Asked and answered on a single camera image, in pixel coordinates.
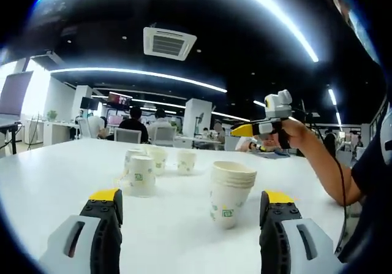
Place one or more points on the potted green plant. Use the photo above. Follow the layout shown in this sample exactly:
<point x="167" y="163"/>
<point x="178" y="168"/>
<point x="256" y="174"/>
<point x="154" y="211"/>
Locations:
<point x="52" y="116"/>

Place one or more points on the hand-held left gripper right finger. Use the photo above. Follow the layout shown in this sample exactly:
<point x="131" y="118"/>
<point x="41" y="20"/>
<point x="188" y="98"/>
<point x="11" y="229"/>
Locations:
<point x="275" y="234"/>

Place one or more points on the wall screen with red picture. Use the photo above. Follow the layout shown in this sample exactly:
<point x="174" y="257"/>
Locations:
<point x="120" y="99"/>

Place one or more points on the white grey worn device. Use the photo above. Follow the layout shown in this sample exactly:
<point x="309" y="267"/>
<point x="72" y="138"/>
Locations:
<point x="386" y="133"/>

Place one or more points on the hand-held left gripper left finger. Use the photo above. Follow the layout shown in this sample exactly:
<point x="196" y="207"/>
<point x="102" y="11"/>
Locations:
<point x="104" y="234"/>

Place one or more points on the ceiling air conditioner unit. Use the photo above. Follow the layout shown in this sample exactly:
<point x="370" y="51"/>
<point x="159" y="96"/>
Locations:
<point x="170" y="44"/>

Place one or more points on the nested paper cup stack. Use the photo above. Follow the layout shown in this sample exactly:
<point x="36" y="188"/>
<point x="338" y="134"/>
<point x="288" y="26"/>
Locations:
<point x="226" y="206"/>

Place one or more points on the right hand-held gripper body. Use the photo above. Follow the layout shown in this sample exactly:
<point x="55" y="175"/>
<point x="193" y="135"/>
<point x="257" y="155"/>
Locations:
<point x="280" y="107"/>

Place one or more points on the black overhead stand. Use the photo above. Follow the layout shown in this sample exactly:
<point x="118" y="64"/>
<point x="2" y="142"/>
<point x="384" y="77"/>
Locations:
<point x="312" y="115"/>

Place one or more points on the ceiling light strip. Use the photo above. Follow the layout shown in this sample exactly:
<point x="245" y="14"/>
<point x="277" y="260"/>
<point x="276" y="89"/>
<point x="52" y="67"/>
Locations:
<point x="295" y="28"/>
<point x="332" y="97"/>
<point x="338" y="119"/>
<point x="258" y="103"/>
<point x="137" y="71"/>

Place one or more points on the white office chair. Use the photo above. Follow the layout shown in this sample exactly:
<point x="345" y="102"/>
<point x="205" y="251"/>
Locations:
<point x="83" y="130"/>
<point x="127" y="135"/>
<point x="164" y="136"/>

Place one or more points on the black monitor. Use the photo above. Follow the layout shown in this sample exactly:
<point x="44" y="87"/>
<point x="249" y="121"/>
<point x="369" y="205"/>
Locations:
<point x="89" y="103"/>

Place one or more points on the black tripod stand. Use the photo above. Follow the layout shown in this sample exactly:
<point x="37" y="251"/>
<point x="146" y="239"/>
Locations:
<point x="200" y="117"/>

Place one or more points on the white table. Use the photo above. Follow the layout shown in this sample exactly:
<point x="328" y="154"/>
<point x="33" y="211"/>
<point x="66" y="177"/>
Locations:
<point x="61" y="176"/>

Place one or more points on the person's right hand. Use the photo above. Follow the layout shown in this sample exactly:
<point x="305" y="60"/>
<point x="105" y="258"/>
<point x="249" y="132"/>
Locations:
<point x="297" y="133"/>

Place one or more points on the white low cabinet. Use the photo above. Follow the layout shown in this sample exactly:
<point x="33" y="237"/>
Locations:
<point x="50" y="133"/>

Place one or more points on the monitor with purple screen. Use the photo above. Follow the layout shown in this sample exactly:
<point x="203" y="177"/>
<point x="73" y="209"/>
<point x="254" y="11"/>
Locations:
<point x="15" y="93"/>

